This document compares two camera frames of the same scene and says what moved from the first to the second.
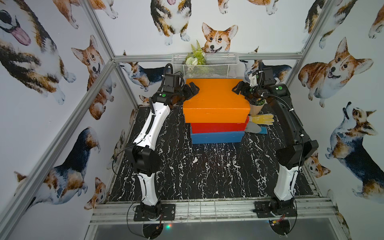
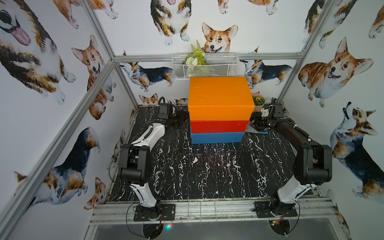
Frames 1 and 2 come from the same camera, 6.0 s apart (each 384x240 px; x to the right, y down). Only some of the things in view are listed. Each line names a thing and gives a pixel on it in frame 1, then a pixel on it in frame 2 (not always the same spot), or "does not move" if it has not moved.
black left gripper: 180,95 -> 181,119
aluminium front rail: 308,210 does not move
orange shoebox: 216,102 does not move
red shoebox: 203,128 does not move
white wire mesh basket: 218,66 does not move
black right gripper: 244,86 -> 256,116
